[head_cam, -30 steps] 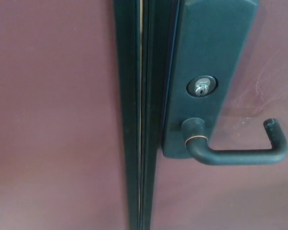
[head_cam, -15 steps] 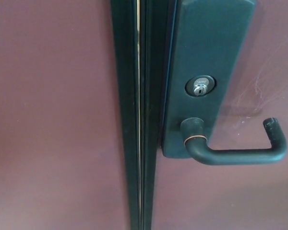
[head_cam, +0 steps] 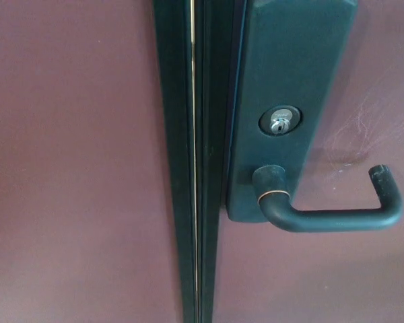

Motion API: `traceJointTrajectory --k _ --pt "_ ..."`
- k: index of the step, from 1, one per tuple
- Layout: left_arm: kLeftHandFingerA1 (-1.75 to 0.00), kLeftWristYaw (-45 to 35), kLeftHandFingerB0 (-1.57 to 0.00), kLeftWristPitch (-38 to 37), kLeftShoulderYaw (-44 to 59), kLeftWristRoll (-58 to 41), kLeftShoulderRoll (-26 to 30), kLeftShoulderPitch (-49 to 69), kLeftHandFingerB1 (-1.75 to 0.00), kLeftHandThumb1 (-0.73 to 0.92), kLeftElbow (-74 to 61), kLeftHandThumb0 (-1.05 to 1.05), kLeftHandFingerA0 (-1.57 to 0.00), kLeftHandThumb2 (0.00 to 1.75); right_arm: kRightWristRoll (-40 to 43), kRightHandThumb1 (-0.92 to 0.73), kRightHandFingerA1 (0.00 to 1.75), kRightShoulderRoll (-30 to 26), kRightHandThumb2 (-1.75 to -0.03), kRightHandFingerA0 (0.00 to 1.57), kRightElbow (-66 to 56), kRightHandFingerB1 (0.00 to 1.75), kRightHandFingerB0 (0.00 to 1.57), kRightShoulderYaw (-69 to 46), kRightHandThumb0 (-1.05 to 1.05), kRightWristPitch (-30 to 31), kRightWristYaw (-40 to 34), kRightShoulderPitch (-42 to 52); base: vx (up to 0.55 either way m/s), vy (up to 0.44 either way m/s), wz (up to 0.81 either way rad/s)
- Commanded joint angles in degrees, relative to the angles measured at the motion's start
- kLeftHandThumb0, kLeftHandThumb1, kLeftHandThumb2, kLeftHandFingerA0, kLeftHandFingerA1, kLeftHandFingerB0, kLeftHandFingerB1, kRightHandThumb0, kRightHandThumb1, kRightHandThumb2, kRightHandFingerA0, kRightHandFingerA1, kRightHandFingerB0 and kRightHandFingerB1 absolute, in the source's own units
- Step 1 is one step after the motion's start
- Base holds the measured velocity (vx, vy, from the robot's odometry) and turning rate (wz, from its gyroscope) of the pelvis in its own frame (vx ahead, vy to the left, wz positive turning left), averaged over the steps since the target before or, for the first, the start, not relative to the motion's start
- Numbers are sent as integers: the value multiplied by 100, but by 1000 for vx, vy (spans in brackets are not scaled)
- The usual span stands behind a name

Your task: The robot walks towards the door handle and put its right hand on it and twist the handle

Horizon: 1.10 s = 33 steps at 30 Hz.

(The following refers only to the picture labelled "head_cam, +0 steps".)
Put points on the black door edge seal strip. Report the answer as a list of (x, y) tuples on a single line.
[(208, 134)]

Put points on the maroon door leaf plain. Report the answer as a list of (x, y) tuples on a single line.
[(70, 161)]

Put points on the maroon door leaf with lock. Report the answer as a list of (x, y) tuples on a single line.
[(309, 276)]

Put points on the silver key cylinder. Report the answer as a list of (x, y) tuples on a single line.
[(280, 121)]

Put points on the dark green lock plate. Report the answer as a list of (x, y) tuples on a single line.
[(289, 60)]

